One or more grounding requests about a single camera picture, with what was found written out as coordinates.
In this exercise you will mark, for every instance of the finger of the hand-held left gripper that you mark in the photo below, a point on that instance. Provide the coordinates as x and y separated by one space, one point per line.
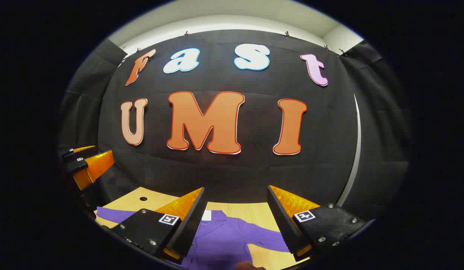
80 154
95 167

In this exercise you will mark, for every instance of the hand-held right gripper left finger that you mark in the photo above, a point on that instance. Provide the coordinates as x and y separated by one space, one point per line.
190 225

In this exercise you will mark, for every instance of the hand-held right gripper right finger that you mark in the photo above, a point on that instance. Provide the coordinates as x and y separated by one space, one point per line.
282 221

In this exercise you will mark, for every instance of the purple knit garment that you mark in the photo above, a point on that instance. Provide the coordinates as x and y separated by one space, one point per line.
224 240

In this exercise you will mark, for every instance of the black backdrop cloth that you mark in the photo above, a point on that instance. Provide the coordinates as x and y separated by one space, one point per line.
235 168

